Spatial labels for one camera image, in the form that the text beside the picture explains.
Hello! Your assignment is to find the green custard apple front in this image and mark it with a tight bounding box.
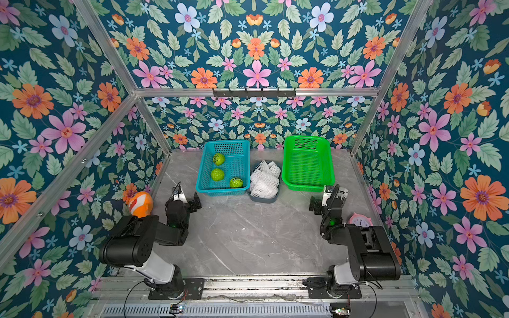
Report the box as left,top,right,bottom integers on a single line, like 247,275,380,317
229,177,244,188

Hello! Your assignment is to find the green custard apple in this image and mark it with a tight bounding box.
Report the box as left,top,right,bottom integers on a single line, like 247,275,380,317
213,153,225,166
229,177,244,188
210,168,225,182

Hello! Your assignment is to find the white foam net sleeve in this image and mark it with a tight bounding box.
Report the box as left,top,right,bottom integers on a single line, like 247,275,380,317
251,169,279,187

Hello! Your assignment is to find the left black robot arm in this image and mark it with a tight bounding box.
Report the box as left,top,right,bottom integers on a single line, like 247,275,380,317
99,192,201,299

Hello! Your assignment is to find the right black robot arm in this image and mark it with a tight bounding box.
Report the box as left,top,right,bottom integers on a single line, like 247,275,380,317
303,196,401,299

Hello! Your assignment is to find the green custard apple middle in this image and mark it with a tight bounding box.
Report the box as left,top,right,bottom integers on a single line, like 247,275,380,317
210,168,225,182

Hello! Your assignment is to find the green custard apple back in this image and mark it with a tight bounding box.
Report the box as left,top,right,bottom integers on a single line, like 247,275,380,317
213,153,225,166

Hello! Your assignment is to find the grey foam net tray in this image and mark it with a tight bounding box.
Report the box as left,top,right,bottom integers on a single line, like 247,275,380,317
249,160,282,204

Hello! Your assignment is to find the white foam net back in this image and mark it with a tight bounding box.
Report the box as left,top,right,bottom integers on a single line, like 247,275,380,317
256,160,281,178

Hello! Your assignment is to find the pink alarm clock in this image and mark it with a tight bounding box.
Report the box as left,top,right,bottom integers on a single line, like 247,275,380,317
348,213,373,228

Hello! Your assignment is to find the orange clownfish plush toy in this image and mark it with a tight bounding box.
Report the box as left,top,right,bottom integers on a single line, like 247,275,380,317
129,192,154,218

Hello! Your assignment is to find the green plastic basket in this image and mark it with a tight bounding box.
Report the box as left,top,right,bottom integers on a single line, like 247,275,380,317
282,135,335,193

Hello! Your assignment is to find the teal plastic basket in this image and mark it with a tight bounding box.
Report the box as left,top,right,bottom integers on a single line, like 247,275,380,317
196,140,251,196

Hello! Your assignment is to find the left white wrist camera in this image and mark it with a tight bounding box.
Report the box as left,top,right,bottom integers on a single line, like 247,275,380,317
171,188,188,204

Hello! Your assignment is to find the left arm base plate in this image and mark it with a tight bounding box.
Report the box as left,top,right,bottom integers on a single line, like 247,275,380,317
148,278,205,301

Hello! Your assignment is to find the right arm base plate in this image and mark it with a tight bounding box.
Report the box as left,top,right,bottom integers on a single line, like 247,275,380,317
302,277,362,300

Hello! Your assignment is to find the black hook rail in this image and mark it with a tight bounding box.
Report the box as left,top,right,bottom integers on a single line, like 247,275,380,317
212,88,297,99

